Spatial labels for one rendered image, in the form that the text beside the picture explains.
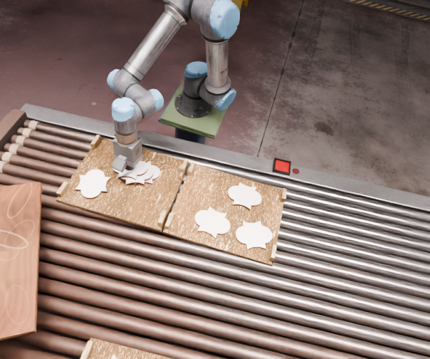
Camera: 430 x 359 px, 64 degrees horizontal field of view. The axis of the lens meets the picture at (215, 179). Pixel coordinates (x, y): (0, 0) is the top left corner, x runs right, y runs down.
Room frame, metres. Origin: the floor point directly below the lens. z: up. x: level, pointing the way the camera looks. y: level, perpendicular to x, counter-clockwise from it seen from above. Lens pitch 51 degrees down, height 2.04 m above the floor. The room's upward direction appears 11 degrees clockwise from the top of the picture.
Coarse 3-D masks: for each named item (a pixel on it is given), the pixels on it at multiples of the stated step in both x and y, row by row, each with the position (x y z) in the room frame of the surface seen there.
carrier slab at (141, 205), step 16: (96, 160) 0.87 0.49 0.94; (112, 160) 0.89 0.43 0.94; (144, 160) 0.92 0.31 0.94; (160, 160) 0.94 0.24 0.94; (176, 160) 0.95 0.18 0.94; (112, 176) 0.81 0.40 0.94; (160, 176) 0.85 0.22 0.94; (176, 176) 0.87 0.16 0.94; (80, 192) 0.71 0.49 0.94; (112, 192) 0.73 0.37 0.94; (128, 192) 0.75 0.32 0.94; (144, 192) 0.76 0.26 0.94; (160, 192) 0.78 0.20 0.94; (176, 192) 0.79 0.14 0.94; (80, 208) 0.64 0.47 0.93; (96, 208) 0.65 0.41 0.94; (112, 208) 0.66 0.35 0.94; (128, 208) 0.68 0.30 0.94; (144, 208) 0.69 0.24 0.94; (160, 208) 0.70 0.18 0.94; (144, 224) 0.62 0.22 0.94
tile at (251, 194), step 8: (240, 184) 0.88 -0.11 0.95; (232, 192) 0.83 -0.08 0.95; (240, 192) 0.84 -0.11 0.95; (248, 192) 0.85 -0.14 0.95; (256, 192) 0.86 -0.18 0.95; (232, 200) 0.80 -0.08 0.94; (240, 200) 0.80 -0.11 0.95; (248, 200) 0.81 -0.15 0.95; (256, 200) 0.82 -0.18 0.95; (248, 208) 0.77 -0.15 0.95
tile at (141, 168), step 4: (140, 160) 0.89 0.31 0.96; (140, 164) 0.87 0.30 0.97; (144, 164) 0.87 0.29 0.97; (112, 168) 0.82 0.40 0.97; (136, 168) 0.85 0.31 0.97; (140, 168) 0.85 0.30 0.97; (144, 168) 0.85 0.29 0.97; (116, 172) 0.81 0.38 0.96; (120, 172) 0.81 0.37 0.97; (124, 172) 0.81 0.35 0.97; (128, 172) 0.82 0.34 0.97; (132, 172) 0.82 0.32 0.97; (136, 172) 0.82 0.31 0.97; (140, 172) 0.83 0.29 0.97; (144, 172) 0.83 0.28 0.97; (120, 176) 0.79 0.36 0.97; (124, 176) 0.80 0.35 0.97; (128, 176) 0.80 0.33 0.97; (132, 176) 0.80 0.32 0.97; (136, 176) 0.81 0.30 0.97
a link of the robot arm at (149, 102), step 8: (128, 88) 0.95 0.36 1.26; (136, 88) 0.96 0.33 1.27; (144, 88) 0.98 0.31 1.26; (128, 96) 0.93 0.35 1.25; (136, 96) 0.93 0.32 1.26; (144, 96) 0.93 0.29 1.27; (152, 96) 0.94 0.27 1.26; (160, 96) 0.96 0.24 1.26; (144, 104) 0.90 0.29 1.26; (152, 104) 0.92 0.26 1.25; (160, 104) 0.94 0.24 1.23; (144, 112) 0.88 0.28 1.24; (152, 112) 0.91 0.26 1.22
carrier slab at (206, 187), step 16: (192, 176) 0.89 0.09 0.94; (208, 176) 0.90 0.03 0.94; (224, 176) 0.92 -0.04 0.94; (192, 192) 0.80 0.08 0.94; (208, 192) 0.82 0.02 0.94; (224, 192) 0.83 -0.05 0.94; (272, 192) 0.88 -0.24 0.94; (176, 208) 0.72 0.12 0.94; (192, 208) 0.73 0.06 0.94; (208, 208) 0.75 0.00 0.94; (224, 208) 0.76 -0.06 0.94; (240, 208) 0.77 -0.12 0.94; (256, 208) 0.79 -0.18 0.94; (272, 208) 0.80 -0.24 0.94; (176, 224) 0.65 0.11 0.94; (192, 224) 0.66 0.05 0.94; (240, 224) 0.70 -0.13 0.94; (272, 224) 0.73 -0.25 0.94; (192, 240) 0.60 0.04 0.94; (208, 240) 0.61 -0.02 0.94; (224, 240) 0.62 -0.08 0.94; (272, 240) 0.66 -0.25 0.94; (240, 256) 0.58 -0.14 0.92; (256, 256) 0.58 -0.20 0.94
